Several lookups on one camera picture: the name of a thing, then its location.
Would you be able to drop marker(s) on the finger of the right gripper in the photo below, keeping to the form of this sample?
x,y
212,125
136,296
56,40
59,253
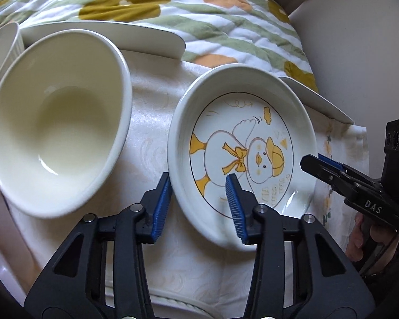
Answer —
x,y
331,162
322,169

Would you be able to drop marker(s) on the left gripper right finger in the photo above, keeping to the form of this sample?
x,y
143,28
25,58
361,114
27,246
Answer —
x,y
299,269

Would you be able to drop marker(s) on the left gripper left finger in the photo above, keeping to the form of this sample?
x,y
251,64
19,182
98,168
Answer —
x,y
98,271

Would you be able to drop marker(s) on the white duck picture plate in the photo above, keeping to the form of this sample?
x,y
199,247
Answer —
x,y
242,121

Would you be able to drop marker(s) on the cream ceramic bowl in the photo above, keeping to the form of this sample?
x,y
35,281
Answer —
x,y
65,110

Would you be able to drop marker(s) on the white ribbed ceramic bowl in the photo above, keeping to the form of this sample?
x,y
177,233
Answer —
x,y
11,46

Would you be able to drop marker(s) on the pale pink rounded plate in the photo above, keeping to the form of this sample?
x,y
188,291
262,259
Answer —
x,y
18,270

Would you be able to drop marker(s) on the person's right hand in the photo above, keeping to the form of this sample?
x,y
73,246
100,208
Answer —
x,y
388,238

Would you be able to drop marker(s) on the cream floral tablecloth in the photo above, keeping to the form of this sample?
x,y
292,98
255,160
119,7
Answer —
x,y
187,274

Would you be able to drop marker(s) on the floral green striped duvet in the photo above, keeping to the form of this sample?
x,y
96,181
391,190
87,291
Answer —
x,y
216,32

